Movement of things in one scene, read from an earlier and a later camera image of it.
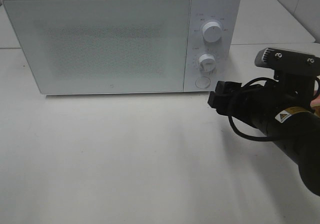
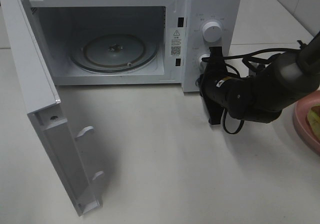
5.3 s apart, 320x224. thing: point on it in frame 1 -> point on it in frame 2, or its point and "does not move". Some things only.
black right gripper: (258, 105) -> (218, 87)
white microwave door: (104, 44) -> (41, 97)
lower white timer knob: (207, 63) does not move
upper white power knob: (212, 32) does not move
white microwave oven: (103, 39) does not move
